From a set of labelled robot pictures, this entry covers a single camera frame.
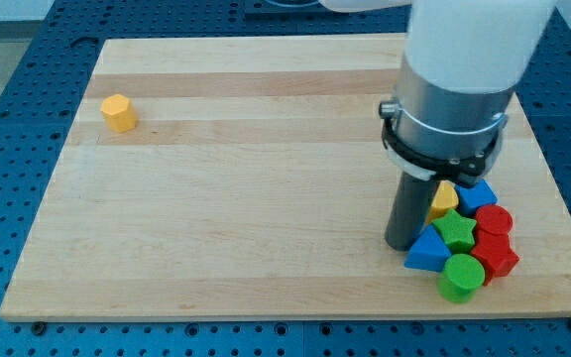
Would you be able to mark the red star block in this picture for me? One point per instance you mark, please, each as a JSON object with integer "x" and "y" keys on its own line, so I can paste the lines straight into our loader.
{"x": 495, "y": 253}

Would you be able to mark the yellow hexagon block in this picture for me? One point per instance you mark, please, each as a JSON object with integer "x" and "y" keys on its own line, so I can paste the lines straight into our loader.
{"x": 119, "y": 113}

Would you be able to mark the yellow rounded block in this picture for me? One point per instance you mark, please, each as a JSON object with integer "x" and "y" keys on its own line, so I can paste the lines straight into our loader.
{"x": 445, "y": 198}

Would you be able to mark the wooden board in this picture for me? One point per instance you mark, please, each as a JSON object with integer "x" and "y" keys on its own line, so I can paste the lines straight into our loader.
{"x": 255, "y": 186}

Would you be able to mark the green star block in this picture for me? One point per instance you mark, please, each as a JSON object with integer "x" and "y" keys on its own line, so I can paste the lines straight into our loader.
{"x": 456, "y": 231}

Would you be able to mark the blue triangle block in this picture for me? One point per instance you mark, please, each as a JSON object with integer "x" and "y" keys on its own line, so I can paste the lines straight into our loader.
{"x": 428, "y": 252}

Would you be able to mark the red cylinder block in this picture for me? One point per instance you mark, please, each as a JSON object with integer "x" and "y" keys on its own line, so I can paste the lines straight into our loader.
{"x": 494, "y": 219}

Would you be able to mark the green cylinder block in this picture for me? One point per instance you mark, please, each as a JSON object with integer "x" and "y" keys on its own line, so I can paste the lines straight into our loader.
{"x": 460, "y": 278}

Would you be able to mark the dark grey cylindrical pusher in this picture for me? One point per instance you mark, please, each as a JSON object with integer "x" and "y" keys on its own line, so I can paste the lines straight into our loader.
{"x": 410, "y": 209}

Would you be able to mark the blue cube block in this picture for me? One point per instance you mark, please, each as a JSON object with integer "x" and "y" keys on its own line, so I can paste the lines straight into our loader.
{"x": 471, "y": 199}

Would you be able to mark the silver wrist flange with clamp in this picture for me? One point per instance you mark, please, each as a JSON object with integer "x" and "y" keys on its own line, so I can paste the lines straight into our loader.
{"x": 434, "y": 133}

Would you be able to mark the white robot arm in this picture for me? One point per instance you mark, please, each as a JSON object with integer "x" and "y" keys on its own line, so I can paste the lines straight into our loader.
{"x": 474, "y": 45}

